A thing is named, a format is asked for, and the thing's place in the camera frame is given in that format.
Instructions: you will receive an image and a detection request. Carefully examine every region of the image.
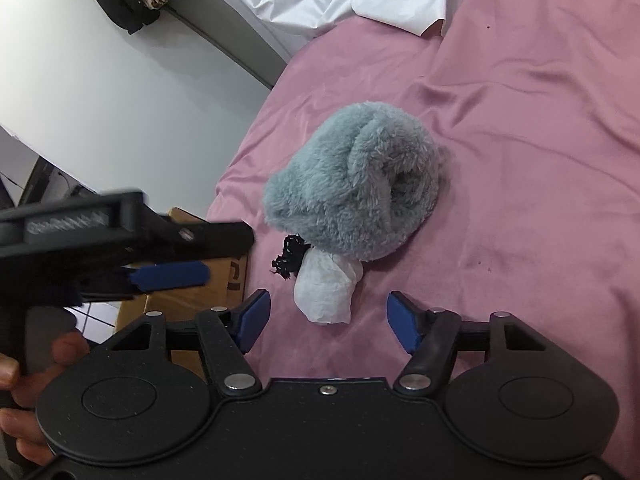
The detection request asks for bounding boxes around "grey fluffy plush item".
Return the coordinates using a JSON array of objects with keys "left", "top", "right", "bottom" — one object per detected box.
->
[{"left": 262, "top": 102, "right": 440, "bottom": 261}]

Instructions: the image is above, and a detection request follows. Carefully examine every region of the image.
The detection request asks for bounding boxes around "grey door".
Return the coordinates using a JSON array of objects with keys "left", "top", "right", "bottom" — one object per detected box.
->
[{"left": 166, "top": 0, "right": 288, "bottom": 89}]

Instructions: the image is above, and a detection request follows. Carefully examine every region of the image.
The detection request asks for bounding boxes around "person's left hand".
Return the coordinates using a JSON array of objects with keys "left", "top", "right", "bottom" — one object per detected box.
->
[{"left": 1, "top": 330, "right": 90, "bottom": 466}]

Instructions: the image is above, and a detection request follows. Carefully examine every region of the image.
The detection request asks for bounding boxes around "brown cardboard box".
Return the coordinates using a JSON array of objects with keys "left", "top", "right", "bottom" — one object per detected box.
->
[{"left": 115, "top": 206, "right": 252, "bottom": 376}]

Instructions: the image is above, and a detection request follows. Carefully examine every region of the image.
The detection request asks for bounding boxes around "black beaded lace item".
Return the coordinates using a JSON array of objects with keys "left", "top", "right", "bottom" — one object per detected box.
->
[{"left": 271, "top": 234, "right": 311, "bottom": 280}]

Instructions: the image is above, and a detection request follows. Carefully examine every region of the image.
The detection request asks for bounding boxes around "pink bed sheet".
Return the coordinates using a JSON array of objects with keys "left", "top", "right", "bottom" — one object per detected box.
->
[{"left": 208, "top": 0, "right": 639, "bottom": 479}]

